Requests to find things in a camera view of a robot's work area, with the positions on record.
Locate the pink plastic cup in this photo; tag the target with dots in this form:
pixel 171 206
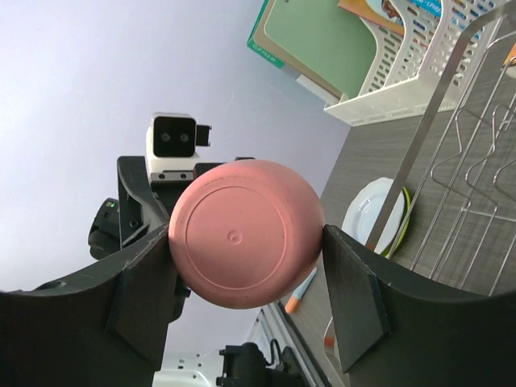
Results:
pixel 246 233

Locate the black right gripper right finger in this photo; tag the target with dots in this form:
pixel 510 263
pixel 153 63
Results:
pixel 395 327

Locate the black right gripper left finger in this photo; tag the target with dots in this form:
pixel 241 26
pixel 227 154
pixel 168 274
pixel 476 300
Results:
pixel 104 325

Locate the lime green plate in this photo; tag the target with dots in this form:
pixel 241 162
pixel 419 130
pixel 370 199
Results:
pixel 403 227

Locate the light blue plate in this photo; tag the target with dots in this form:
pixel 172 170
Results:
pixel 364 210

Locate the teal folder in organizer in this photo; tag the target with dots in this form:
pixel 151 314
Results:
pixel 329 43

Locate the white file organizer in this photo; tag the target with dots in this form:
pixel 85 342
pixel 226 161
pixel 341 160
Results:
pixel 405 71

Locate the colourful children's book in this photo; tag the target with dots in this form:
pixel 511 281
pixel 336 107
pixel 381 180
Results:
pixel 380 12

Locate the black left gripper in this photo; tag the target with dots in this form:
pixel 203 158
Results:
pixel 139 210

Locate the metal wire dish rack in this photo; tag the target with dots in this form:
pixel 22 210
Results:
pixel 461 230

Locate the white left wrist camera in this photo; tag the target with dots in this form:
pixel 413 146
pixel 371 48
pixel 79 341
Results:
pixel 171 142

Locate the orange blue highlighter marker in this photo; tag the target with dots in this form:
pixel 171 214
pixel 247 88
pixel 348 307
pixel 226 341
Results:
pixel 297 295

